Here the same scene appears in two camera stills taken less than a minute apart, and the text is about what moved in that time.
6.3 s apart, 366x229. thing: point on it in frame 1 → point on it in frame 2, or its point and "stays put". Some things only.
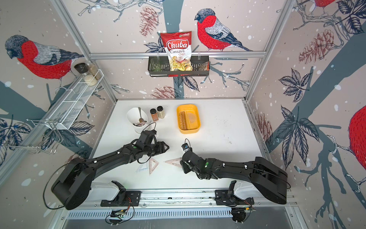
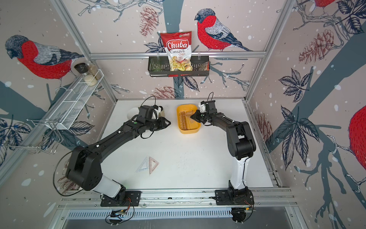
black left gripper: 161,148 → 162,120
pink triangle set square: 176,162 → 188,114
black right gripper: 184,169 → 196,114
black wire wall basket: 159,66 stays put
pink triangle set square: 150,169 stays put
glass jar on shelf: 94,71 stays put
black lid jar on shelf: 81,67 stays put
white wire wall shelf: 66,110 stays put
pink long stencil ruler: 182,120 stays put
